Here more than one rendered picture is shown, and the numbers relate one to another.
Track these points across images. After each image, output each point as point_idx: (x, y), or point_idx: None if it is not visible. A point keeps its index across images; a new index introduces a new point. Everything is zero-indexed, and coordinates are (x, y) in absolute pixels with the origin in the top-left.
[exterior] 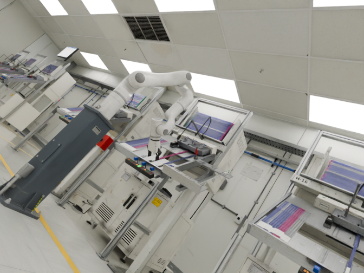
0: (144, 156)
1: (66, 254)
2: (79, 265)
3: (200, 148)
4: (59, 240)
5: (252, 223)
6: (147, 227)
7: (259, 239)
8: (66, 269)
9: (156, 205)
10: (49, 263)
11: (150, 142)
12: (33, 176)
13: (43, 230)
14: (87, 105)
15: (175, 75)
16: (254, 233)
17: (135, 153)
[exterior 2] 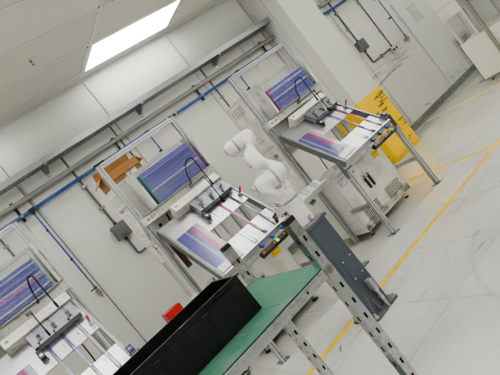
0: (251, 239)
1: (392, 270)
2: (391, 265)
3: (223, 187)
4: (379, 283)
5: (347, 159)
6: (297, 265)
7: (351, 161)
8: (410, 256)
9: (279, 251)
10: (420, 254)
11: (280, 209)
12: (372, 277)
13: (384, 287)
14: (312, 225)
15: (254, 142)
16: (349, 161)
17: (254, 246)
